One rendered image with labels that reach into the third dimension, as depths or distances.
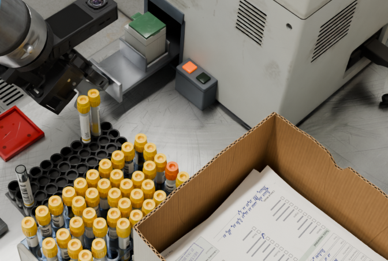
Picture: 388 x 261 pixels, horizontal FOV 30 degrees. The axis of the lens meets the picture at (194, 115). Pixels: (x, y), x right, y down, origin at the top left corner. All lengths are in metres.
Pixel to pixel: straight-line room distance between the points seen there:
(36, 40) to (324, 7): 0.34
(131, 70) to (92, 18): 0.18
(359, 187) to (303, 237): 0.09
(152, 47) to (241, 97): 0.15
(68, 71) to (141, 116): 0.19
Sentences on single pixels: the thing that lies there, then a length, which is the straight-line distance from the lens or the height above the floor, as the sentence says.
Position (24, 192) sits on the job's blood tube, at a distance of 0.94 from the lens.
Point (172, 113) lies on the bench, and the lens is 1.08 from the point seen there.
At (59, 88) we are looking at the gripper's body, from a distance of 0.93.
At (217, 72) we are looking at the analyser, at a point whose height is 0.94.
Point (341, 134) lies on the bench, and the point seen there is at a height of 0.87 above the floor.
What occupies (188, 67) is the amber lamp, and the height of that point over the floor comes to 0.93.
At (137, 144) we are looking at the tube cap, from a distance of 0.90.
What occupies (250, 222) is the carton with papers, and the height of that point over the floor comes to 0.94.
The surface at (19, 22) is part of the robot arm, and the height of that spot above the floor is 1.15.
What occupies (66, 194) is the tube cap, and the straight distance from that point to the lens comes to 0.86.
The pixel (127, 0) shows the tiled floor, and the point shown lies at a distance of 2.52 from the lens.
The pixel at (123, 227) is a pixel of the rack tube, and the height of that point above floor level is 0.99.
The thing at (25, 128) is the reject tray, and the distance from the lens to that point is 1.07.
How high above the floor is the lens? 1.72
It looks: 52 degrees down
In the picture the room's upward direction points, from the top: 6 degrees clockwise
